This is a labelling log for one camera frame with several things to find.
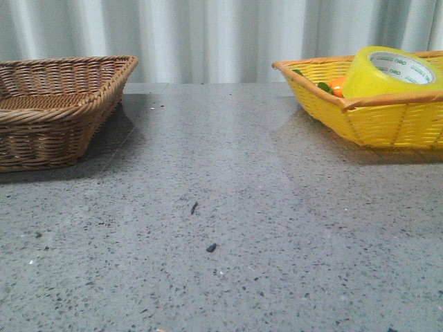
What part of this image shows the white curtain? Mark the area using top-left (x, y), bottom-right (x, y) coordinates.
top-left (1, 1), bottom-right (442, 84)

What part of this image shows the yellow woven basket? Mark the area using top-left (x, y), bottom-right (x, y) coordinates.
top-left (272, 55), bottom-right (442, 149)

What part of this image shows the orange toy carrot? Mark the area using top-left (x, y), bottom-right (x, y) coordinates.
top-left (288, 65), bottom-right (345, 99)

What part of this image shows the yellow tape roll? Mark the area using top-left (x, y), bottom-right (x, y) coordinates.
top-left (342, 46), bottom-right (442, 98)

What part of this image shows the brown wicker basket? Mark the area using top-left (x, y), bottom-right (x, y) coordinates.
top-left (1, 55), bottom-right (138, 172)

